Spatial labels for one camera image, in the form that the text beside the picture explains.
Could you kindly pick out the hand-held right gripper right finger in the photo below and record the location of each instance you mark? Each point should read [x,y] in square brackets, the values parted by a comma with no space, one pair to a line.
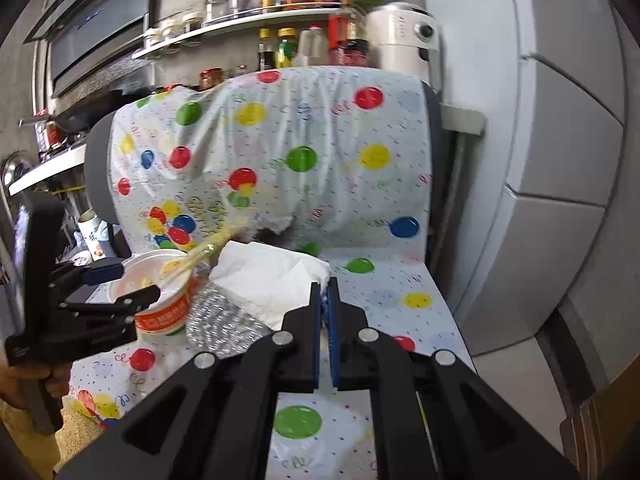
[334,340]

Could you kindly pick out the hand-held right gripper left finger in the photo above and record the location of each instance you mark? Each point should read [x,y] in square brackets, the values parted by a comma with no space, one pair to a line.
[316,340]

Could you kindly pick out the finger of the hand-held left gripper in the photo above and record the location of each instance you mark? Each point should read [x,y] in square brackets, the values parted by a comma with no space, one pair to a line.
[102,272]
[135,302]

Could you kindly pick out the instant noodle cup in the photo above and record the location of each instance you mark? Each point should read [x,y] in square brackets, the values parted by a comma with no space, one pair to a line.
[165,317]

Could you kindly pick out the chopsticks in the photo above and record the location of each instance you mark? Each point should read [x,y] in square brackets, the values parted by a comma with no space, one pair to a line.
[200,255]

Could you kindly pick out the white paper napkin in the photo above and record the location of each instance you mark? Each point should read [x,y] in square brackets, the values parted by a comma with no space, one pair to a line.
[260,280]

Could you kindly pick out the silver foil wrapper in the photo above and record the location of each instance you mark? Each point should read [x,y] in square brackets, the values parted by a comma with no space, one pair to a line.
[220,325]

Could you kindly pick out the person's left hand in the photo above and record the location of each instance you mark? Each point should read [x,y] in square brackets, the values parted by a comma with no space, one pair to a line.
[12,385]

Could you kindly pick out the printed paper cup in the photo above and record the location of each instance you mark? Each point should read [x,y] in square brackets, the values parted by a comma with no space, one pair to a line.
[92,230]

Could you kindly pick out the steel pot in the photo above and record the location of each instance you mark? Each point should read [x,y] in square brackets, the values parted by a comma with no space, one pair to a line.
[12,167]

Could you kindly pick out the beige textured cloth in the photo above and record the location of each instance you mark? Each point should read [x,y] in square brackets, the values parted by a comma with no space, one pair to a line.
[75,440]

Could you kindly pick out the black wok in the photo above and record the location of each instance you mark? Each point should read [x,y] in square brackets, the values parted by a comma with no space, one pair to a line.
[80,115]

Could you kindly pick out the balloon print cloth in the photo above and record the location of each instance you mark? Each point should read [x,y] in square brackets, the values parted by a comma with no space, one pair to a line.
[310,120]

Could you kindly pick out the range hood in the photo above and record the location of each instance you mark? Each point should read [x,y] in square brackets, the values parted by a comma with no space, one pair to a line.
[90,35]

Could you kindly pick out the small glass jar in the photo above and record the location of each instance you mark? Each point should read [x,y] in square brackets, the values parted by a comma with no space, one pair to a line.
[152,36]
[192,20]
[170,27]

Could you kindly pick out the white counter slab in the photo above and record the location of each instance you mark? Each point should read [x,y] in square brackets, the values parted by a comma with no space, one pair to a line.
[462,117]

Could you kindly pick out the dark bottle yellow cap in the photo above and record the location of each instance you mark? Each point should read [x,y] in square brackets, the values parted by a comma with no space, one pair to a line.
[265,52]

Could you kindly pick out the brown wooden door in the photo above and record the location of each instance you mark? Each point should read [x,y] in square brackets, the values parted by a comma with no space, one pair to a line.
[600,425]

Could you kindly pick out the clear jar red lid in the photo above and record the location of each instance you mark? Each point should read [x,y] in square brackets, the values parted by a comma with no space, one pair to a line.
[215,9]

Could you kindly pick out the dark sauce jar red label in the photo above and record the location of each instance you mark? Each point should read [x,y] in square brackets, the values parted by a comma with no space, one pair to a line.
[352,54]

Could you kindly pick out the green bottle yellow cap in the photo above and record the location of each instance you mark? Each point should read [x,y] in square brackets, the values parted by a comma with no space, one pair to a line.
[286,49]

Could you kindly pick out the clear bottle red cap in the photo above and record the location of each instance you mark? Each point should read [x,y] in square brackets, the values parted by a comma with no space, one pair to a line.
[311,45]

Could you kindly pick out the white refrigerator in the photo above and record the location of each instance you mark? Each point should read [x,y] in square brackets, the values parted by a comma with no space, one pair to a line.
[550,135]

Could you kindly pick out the white kitchen appliance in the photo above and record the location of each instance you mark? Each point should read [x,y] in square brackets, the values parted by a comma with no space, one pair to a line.
[395,35]

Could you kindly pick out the white wall shelf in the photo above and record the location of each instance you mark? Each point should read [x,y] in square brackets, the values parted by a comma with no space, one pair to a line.
[240,22]

